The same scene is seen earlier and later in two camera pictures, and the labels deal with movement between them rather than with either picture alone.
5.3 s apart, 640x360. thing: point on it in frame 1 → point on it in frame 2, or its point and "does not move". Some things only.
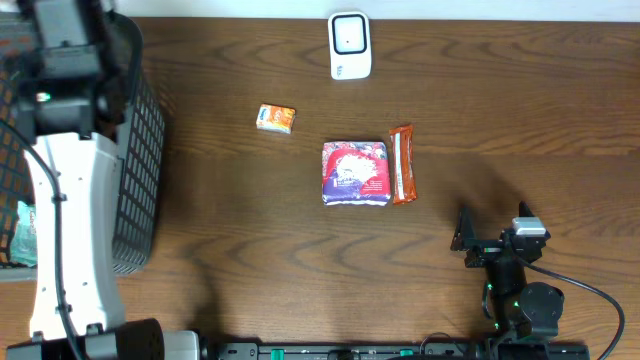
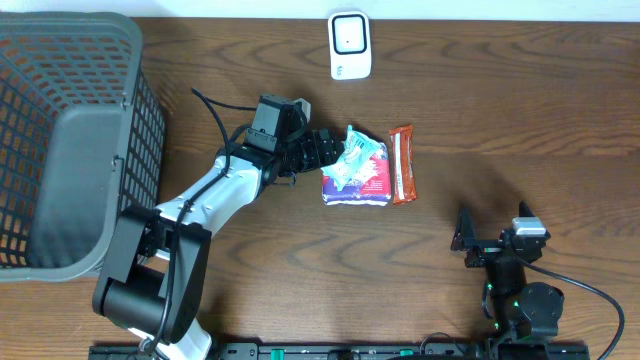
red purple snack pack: [355, 173] does not move
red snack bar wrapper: [403, 156] does not move
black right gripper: [465, 239] does not move
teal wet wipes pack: [24, 245] → [360, 152]
